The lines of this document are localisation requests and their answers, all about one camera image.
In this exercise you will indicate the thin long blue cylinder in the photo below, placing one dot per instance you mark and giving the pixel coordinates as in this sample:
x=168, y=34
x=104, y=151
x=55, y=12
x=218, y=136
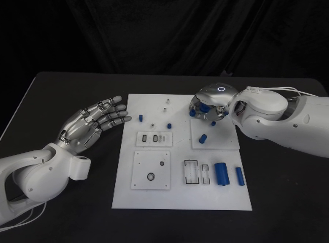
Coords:
x=240, y=176

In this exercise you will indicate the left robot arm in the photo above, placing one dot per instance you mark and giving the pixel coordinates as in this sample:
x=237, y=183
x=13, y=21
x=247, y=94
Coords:
x=29, y=170

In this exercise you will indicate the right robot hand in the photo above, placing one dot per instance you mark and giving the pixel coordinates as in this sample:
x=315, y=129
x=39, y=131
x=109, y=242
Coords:
x=215, y=93

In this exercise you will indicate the large blue cylinder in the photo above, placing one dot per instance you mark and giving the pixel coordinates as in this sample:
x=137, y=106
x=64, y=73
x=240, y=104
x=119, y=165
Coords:
x=223, y=174

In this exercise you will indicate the white task board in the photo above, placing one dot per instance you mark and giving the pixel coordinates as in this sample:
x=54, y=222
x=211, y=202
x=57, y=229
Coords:
x=181, y=195

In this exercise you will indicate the blue plug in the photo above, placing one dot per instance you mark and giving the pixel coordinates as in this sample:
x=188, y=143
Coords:
x=140, y=118

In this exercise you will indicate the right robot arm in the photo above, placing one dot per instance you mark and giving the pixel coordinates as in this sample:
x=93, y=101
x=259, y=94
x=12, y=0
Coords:
x=290, y=123

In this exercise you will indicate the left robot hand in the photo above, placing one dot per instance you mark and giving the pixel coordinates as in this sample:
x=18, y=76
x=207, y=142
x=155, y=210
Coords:
x=81, y=125

